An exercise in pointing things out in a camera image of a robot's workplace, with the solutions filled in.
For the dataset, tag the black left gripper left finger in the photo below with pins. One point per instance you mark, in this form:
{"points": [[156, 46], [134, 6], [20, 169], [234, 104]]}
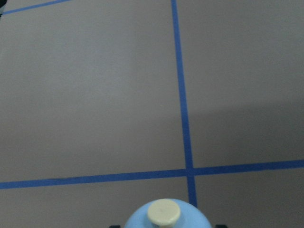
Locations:
{"points": [[115, 226]]}

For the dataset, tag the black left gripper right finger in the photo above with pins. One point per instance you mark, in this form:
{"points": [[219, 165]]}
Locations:
{"points": [[219, 226]]}

